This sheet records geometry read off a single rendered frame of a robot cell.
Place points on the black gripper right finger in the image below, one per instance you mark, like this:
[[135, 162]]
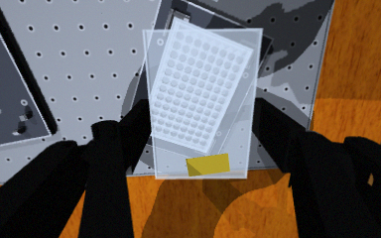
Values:
[[329, 180]]

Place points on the grey flat rectangular base plate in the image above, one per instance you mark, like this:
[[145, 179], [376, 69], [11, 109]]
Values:
[[84, 58]]

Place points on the white multi-well plate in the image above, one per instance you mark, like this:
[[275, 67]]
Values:
[[179, 24]]

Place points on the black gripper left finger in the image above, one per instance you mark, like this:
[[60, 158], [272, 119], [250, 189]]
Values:
[[39, 199]]

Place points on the clear rectangular plastic lid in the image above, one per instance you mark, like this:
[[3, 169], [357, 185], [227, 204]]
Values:
[[201, 89]]

